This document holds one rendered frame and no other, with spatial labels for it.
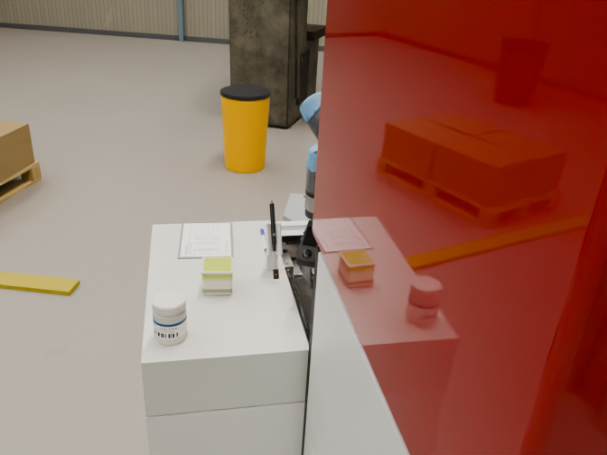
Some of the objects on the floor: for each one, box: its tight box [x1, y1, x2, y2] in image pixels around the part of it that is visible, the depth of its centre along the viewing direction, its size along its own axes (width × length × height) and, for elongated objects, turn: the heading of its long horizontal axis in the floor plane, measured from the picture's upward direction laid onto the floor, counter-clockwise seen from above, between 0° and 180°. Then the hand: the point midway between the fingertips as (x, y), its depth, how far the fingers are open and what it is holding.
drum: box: [220, 85, 271, 173], centre depth 470 cm, size 39×40×62 cm
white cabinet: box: [146, 401, 305, 455], centre depth 181 cm, size 64×96×82 cm, turn 95°
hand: (312, 285), depth 146 cm, fingers closed
